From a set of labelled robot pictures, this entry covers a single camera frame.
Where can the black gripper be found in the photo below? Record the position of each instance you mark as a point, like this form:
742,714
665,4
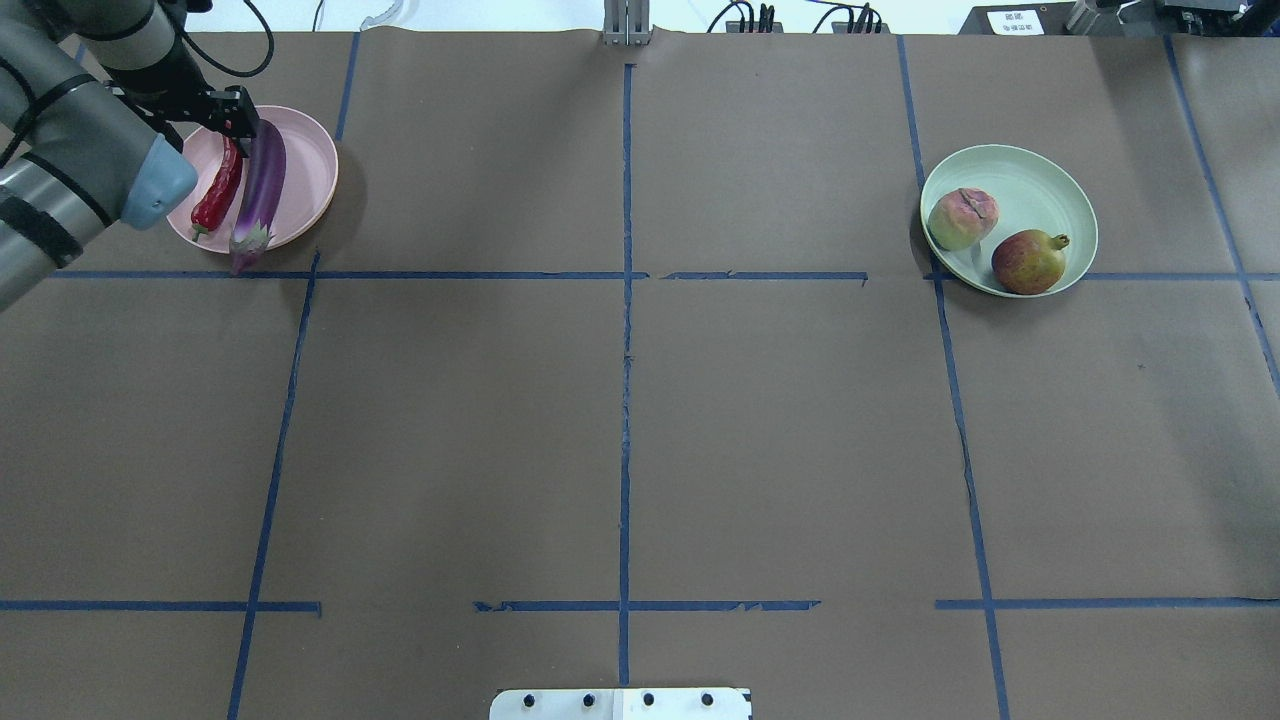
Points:
176,96

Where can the purple eggplant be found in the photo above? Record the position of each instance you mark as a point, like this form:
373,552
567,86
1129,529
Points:
263,190

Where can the aluminium frame post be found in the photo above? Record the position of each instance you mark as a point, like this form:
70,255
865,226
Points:
627,23

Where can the red chili pepper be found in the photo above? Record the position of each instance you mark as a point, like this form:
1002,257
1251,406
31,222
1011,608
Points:
213,208

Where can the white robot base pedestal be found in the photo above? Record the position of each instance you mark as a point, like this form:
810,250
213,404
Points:
624,703

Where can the green pink peach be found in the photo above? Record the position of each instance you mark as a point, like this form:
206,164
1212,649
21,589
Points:
962,217

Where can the pink plate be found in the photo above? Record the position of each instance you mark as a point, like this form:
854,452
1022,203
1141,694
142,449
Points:
311,173

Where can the light green plate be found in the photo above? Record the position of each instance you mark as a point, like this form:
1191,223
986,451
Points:
1032,194

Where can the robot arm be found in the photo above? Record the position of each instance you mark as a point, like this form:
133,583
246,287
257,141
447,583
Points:
91,90

